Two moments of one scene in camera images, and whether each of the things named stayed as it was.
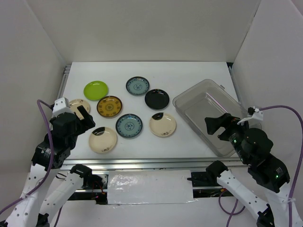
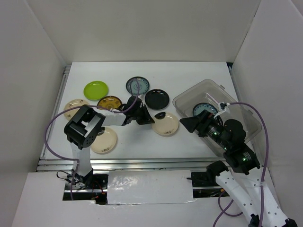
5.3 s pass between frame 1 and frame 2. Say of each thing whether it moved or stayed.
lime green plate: stayed
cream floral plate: stayed
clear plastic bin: stayed
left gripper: moved
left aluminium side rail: stayed
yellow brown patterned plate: stayed
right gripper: moved
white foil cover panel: stayed
